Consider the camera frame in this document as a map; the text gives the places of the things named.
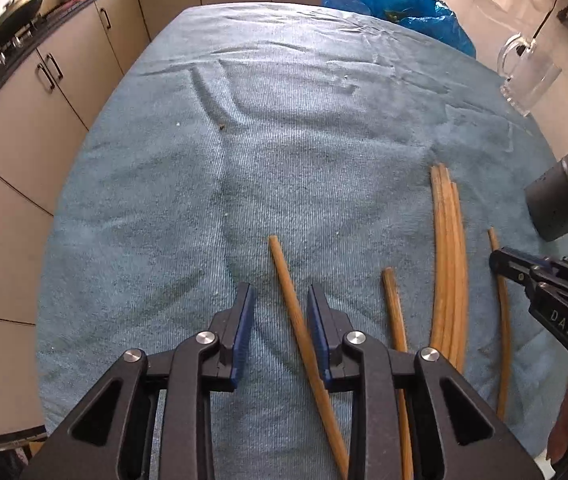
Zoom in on dark-tipped wooden chopstick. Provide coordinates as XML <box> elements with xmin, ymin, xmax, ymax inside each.
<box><xmin>381</xmin><ymin>266</ymin><xmax>413</xmax><ymax>480</ymax></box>

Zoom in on lower kitchen cabinets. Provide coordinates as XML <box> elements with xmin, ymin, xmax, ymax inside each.
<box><xmin>0</xmin><ymin>0</ymin><xmax>360</xmax><ymax>441</ymax></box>

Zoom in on dark utensil holder cup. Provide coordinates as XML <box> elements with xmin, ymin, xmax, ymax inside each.
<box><xmin>524</xmin><ymin>154</ymin><xmax>568</xmax><ymax>242</ymax></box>

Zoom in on blue towel table cloth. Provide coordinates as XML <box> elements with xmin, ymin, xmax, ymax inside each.
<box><xmin>37</xmin><ymin>3</ymin><xmax>568</xmax><ymax>479</ymax></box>

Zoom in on clear glass mug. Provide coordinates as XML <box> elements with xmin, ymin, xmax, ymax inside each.
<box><xmin>497</xmin><ymin>34</ymin><xmax>561</xmax><ymax>116</ymax></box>

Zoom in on black wok on stove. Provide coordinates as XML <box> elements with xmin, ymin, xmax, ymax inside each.
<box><xmin>0</xmin><ymin>0</ymin><xmax>43</xmax><ymax>48</ymax></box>

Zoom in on black hanging cable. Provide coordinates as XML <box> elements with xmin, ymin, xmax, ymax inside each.
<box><xmin>516</xmin><ymin>0</ymin><xmax>562</xmax><ymax>59</ymax></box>

